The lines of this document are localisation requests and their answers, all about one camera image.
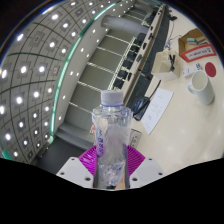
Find white rectangular remote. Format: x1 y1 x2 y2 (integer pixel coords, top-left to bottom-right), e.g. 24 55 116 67
182 63 203 78

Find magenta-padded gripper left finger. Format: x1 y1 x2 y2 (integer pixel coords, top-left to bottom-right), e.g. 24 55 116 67
55 145 98 189

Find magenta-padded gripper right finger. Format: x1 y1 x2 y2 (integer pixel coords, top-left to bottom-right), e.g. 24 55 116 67
126 143 166 189

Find white printed paper sheet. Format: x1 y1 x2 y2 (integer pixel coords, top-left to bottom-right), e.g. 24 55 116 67
140 87 175 136

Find row of black office chairs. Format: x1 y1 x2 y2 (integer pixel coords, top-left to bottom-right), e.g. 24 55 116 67
113 31 149 91

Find long curved conference desk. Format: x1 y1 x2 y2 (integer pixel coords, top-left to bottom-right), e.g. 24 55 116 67
123 3 168 111

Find round recessed ceiling lights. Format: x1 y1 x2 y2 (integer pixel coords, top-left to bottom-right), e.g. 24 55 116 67
0 0 118 161

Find clear plastic water bottle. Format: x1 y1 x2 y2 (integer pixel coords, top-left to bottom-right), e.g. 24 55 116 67
91 89 134 189

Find red-sided open cardboard box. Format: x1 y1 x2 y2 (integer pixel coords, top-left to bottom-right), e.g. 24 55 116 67
177 27 218 63

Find flat round red coaster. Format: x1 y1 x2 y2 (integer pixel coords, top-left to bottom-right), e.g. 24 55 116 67
204 61 218 78

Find white ceramic mug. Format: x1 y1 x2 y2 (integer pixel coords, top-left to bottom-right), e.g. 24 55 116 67
187 69 215 106

